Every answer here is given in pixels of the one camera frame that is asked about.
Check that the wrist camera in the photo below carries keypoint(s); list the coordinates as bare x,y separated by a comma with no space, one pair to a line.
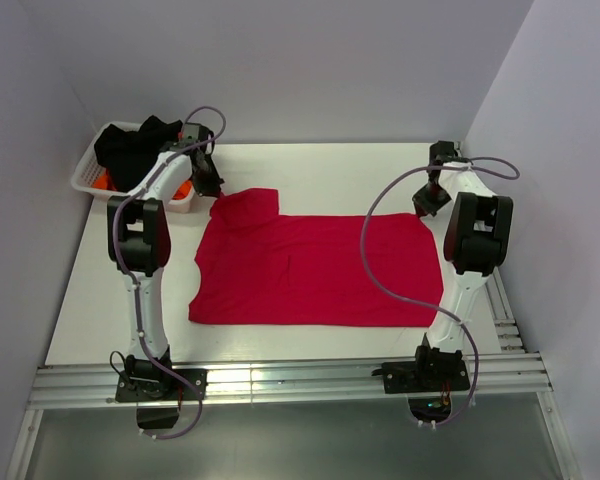
194,137
443,154

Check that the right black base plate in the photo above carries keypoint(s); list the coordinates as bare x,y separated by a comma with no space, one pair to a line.
407,377

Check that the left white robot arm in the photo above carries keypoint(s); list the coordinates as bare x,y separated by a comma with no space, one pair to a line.
139,243

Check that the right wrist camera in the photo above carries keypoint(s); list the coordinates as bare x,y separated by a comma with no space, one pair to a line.
443,154

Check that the orange t shirt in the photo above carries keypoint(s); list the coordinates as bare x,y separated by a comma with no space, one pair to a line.
105,182

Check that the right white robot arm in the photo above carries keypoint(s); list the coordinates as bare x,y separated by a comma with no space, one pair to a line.
475,244

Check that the red t shirt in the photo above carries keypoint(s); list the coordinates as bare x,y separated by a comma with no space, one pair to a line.
260,267

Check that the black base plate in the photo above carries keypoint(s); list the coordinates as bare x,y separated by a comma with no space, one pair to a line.
143,391
407,377

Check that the front aluminium rail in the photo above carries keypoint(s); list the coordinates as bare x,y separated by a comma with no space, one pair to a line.
92,386

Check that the black t shirt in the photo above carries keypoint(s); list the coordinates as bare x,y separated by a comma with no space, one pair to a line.
130,155

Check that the white plastic basket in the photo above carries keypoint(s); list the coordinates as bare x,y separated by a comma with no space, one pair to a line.
88,170

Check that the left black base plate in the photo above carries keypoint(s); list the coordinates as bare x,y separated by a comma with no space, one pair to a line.
143,391

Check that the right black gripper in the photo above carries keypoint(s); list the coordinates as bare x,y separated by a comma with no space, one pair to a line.
423,206

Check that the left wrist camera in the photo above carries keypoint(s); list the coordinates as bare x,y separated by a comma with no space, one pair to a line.
194,137

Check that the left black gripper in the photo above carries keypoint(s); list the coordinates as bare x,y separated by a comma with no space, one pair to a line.
211,188

